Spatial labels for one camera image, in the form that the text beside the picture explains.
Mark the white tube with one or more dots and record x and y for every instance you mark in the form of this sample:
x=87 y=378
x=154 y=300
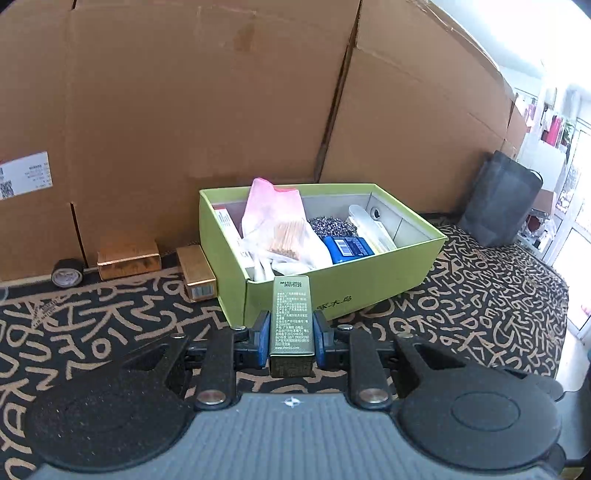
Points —
x=371 y=228

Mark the small cardboard carton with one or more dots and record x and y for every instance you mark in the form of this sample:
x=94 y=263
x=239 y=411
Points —
x=516 y=129

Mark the black letter-print mat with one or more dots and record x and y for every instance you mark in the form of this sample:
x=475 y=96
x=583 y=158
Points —
x=461 y=300

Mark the white shipping label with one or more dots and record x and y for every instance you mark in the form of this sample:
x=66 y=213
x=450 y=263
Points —
x=23 y=175

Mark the white plastic bag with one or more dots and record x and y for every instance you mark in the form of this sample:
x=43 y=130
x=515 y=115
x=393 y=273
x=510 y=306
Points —
x=295 y=249

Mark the dark grey bag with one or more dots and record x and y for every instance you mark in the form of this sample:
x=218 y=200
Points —
x=501 y=198

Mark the large cardboard box with label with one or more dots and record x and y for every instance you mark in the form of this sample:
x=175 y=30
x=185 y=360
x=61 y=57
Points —
x=184 y=115

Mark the yellow-green cardboard box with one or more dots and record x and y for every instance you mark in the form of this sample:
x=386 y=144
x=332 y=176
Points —
x=351 y=288

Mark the black tape roll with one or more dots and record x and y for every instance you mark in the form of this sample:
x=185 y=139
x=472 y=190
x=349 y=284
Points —
x=67 y=273

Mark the blue small box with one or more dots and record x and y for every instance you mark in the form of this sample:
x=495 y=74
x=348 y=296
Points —
x=348 y=249

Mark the gold small box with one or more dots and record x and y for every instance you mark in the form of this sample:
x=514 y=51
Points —
x=196 y=272

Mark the white shelf unit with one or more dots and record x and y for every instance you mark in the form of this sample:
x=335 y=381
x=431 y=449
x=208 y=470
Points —
x=551 y=175

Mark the white and orange box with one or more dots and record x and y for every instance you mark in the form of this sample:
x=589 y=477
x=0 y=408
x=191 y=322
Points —
x=228 y=224

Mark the grey speckled pouch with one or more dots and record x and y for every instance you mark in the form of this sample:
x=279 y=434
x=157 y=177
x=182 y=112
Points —
x=332 y=227

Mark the copper coloured box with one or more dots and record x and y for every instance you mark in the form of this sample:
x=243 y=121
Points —
x=127 y=258

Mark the olive green small box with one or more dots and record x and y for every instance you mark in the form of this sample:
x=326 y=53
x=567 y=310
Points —
x=293 y=323

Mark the large plain cardboard box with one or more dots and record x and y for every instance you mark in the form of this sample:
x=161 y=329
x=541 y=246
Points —
x=415 y=129

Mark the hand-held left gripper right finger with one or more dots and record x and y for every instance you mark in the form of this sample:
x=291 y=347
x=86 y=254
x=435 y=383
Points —
x=323 y=339

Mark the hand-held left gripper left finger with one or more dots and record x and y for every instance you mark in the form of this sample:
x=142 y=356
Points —
x=261 y=339

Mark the red bottle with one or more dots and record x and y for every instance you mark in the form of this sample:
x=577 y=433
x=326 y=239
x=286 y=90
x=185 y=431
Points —
x=553 y=130

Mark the pink packet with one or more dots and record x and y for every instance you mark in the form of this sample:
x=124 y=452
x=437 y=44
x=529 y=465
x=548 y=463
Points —
x=270 y=205

